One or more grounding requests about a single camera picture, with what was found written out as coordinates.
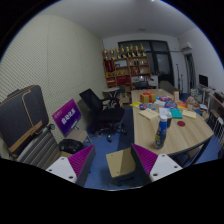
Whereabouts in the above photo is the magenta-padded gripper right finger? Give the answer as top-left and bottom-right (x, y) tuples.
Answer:
(130, 143), (184, 186)

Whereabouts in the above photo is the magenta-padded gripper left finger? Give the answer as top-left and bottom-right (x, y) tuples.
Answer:
(45, 144), (97, 188)

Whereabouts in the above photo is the blue drink bottle white cap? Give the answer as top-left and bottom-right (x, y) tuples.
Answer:
(154, 114), (169, 150)

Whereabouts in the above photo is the black helmet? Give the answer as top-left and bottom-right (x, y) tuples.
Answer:
(58, 138), (85, 155)

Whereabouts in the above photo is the silver ribbed suitcase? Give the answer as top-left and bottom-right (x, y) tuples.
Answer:
(15, 125), (63, 171)

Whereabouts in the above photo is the wooden stool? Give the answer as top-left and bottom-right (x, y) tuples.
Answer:
(105, 147), (138, 186)

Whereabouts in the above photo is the black cup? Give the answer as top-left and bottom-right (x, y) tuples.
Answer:
(166, 111), (173, 129)

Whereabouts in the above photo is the purple sign board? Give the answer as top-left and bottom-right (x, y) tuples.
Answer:
(51, 98), (83, 137)

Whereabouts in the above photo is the teal notebook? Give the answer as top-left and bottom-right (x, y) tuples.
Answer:
(170, 108), (184, 120)

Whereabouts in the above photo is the yellow notepad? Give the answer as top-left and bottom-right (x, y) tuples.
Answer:
(181, 109), (198, 120)

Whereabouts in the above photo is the dark bag with tan trim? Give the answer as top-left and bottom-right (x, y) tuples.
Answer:
(0, 84), (50, 158)

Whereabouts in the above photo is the black office chair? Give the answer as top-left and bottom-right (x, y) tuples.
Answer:
(79, 88), (128, 143)

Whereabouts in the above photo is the pink flower bouquet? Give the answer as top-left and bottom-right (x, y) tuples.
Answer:
(186, 95), (198, 111)

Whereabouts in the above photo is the yellow gift box red ribbon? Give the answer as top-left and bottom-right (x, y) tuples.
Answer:
(139, 89), (154, 104)

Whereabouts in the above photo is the small upright wooden box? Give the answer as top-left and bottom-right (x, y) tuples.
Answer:
(172, 90), (181, 103)

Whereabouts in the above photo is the grey upholstered chair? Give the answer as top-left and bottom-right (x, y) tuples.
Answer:
(158, 80), (178, 95)

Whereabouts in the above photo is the small round white table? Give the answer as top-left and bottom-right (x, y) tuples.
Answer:
(102, 86), (121, 98)

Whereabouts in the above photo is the black computer monitor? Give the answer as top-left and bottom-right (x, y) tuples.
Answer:
(198, 74), (209, 89)

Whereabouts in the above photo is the wooden shelf unit with trophies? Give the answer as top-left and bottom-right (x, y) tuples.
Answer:
(102, 43), (152, 90)

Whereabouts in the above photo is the white air conditioner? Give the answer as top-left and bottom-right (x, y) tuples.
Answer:
(179, 41), (194, 52)

